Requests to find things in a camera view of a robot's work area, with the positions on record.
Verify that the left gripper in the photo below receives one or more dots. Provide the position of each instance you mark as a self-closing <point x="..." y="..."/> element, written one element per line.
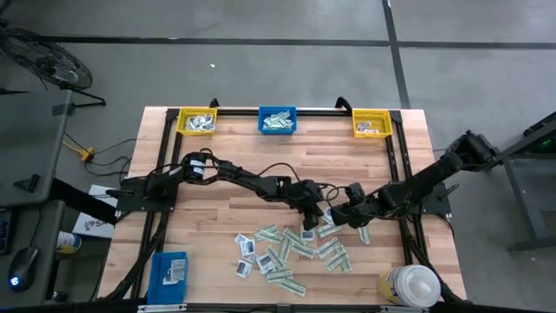
<point x="304" y="204"/>

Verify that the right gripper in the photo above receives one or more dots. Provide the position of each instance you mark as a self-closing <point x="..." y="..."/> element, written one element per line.
<point x="358" y="215"/>

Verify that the white wipe packet dark print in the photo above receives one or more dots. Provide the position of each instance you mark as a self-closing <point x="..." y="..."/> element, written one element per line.
<point x="168" y="279"/>
<point x="250" y="258"/>
<point x="328" y="216"/>
<point x="209" y="126"/>
<point x="375" y="129"/>
<point x="248" y="248"/>
<point x="369" y="125"/>
<point x="200" y="126"/>
<point x="361" y="127"/>
<point x="208" y="118"/>
<point x="307" y="235"/>
<point x="197" y="119"/>
<point x="191" y="124"/>
<point x="240" y="238"/>
<point x="243" y="268"/>
<point x="265" y="264"/>

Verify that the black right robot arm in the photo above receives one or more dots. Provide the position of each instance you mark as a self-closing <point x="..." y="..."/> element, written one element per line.
<point x="425" y="176"/>

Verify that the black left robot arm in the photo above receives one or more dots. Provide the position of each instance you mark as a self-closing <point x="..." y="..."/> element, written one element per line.
<point x="252" y="180"/>

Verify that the yellow plastic basket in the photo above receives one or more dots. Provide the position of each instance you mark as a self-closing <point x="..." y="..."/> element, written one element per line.
<point x="180" y="130"/>
<point x="386" y="130"/>

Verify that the white lidded wipes canister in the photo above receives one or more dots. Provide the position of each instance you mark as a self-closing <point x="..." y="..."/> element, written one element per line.
<point x="410" y="287"/>

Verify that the blue plastic basket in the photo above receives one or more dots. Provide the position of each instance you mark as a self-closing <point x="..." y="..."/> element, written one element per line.
<point x="262" y="130"/>
<point x="156" y="287"/>

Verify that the black metal cart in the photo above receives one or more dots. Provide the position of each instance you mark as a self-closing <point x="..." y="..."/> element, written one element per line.
<point x="522" y="197"/>

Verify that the white cardboard box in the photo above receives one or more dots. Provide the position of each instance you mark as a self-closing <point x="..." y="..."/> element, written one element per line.
<point x="93" y="226"/>

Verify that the yellow power plug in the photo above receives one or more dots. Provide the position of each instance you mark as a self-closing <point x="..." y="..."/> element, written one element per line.
<point x="88" y="153"/>

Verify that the yellow white can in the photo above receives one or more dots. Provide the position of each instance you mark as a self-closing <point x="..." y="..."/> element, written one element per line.
<point x="68" y="242"/>

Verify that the grey desk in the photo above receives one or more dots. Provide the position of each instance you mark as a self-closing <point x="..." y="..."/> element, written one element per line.
<point x="30" y="143"/>

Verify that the black computer mouse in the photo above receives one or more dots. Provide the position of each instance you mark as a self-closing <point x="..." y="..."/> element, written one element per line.
<point x="24" y="269"/>

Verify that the black keyboard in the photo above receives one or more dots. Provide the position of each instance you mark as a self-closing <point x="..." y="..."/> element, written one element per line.
<point x="4" y="230"/>

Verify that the black floor fan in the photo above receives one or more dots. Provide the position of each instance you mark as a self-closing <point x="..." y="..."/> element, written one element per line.
<point x="48" y="61"/>

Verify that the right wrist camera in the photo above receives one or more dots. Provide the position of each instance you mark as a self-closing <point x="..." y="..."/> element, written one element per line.
<point x="355" y="193"/>

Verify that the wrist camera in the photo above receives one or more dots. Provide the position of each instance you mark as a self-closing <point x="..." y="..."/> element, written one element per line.
<point x="355" y="193"/>
<point x="312" y="188"/>

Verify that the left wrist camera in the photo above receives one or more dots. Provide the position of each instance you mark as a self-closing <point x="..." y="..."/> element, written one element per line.
<point x="312" y="188"/>

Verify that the white frame bracket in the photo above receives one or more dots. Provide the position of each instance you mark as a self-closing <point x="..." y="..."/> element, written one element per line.
<point x="391" y="310"/>
<point x="160" y="308"/>

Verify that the black frame clamp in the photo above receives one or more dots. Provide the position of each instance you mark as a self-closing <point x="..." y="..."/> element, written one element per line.
<point x="343" y="103"/>
<point x="214" y="103"/>

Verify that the small black bracket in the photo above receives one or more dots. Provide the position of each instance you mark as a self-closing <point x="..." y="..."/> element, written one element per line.
<point x="28" y="183"/>

